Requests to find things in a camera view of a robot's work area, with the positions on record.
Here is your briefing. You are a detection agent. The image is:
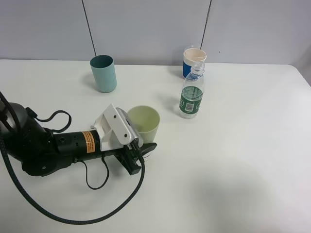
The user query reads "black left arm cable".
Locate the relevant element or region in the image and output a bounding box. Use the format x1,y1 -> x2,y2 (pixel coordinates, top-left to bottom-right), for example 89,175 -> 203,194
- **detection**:
0,91 -> 146,223

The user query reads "pale green plastic cup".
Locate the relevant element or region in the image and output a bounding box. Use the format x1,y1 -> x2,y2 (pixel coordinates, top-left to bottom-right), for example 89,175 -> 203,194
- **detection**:
127,105 -> 160,144

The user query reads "teal plastic cup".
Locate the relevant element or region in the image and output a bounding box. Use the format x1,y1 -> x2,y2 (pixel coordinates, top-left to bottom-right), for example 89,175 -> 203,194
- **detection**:
90,55 -> 117,93

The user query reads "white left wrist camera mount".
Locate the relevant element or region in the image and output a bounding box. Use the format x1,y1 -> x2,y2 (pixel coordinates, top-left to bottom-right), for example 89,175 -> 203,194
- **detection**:
91,104 -> 143,151

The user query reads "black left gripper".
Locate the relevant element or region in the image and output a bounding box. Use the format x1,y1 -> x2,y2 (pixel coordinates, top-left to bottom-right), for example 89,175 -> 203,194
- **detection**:
98,142 -> 157,175

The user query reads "blue and white paper cup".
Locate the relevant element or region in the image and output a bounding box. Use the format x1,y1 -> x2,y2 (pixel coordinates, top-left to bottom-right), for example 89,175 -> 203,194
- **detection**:
183,47 -> 207,78

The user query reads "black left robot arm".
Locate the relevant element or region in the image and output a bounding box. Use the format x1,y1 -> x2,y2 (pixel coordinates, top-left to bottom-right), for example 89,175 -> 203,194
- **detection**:
0,102 -> 157,176

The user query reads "clear water bottle green label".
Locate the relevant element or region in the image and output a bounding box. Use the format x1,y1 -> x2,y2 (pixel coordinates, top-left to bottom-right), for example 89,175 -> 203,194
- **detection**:
179,61 -> 205,119

